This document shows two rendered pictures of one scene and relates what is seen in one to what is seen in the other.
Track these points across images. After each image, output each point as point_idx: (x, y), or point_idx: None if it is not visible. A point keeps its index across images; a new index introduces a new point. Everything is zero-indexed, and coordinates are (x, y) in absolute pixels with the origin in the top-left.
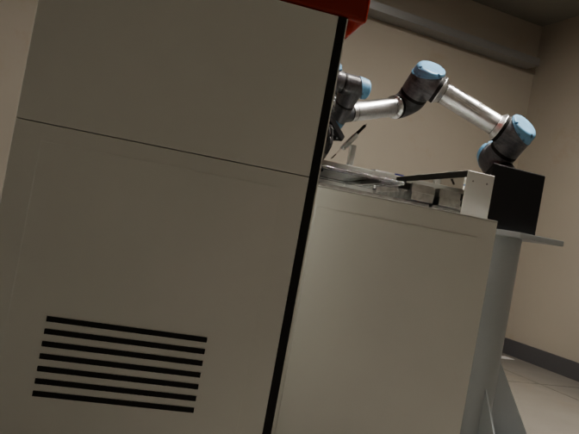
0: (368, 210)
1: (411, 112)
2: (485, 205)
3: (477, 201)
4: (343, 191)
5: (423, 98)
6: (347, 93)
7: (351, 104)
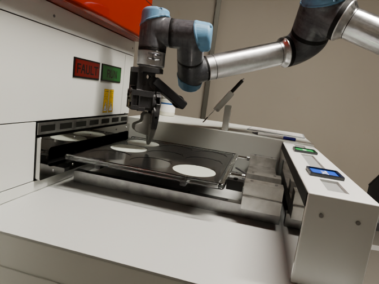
0: (73, 276)
1: (306, 56)
2: (354, 268)
3: (333, 257)
4: (28, 240)
5: (318, 36)
6: (179, 47)
7: (190, 61)
